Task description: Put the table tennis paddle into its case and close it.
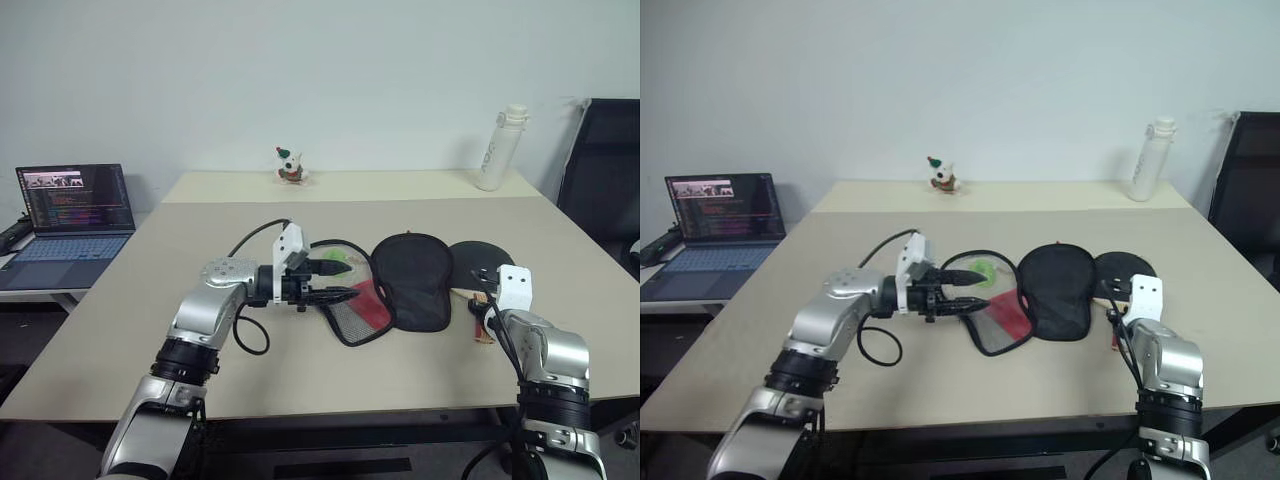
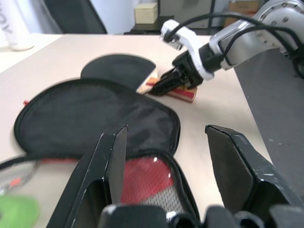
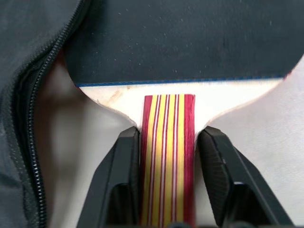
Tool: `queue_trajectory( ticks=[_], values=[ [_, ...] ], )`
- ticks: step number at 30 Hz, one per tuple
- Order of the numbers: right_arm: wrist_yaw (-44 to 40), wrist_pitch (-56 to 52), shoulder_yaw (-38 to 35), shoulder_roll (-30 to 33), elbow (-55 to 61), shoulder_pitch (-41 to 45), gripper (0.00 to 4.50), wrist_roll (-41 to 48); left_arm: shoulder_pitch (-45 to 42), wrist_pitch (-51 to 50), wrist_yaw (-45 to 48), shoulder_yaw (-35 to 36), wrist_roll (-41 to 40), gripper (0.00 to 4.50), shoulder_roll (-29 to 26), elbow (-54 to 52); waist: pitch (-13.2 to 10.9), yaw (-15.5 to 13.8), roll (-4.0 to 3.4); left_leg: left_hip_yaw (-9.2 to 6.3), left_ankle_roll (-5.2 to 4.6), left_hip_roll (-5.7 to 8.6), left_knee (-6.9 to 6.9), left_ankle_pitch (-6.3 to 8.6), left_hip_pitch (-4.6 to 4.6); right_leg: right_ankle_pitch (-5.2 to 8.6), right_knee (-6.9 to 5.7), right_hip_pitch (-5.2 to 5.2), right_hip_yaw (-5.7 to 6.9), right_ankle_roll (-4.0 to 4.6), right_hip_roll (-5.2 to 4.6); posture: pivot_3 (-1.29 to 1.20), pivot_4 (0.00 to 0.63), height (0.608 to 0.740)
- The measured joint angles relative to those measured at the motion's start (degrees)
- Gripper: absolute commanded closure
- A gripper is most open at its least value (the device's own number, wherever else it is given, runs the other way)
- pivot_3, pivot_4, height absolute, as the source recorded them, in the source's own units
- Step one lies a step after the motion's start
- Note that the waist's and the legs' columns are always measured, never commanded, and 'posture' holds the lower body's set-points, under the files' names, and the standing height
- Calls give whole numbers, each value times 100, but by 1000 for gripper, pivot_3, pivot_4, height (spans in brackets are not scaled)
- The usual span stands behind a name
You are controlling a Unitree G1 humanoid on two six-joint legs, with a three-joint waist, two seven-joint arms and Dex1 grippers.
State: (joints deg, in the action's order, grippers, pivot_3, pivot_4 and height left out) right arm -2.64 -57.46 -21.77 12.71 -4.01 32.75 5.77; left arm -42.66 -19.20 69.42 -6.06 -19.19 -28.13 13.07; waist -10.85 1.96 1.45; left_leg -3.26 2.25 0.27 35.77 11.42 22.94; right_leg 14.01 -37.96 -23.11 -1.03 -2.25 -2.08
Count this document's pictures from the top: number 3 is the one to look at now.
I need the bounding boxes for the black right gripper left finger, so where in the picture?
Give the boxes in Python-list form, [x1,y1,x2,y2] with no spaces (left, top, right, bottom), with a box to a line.
[77,125,141,228]

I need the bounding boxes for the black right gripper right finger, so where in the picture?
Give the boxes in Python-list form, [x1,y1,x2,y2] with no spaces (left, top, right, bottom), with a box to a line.
[198,126,299,228]

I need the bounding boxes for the table tennis paddle striped handle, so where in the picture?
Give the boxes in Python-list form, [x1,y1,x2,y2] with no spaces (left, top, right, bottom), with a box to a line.
[62,0,304,228]

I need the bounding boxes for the red black paddle case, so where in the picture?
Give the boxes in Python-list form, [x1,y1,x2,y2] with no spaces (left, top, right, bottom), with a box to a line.
[0,0,93,228]

